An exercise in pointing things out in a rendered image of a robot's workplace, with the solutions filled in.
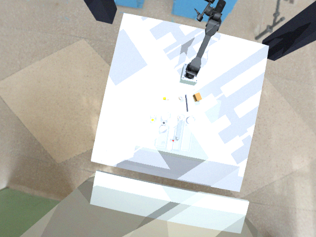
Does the tan cardboard box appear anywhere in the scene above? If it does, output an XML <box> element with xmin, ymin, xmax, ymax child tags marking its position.
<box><xmin>193</xmin><ymin>92</ymin><xmax>202</xmax><ymax>102</ymax></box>

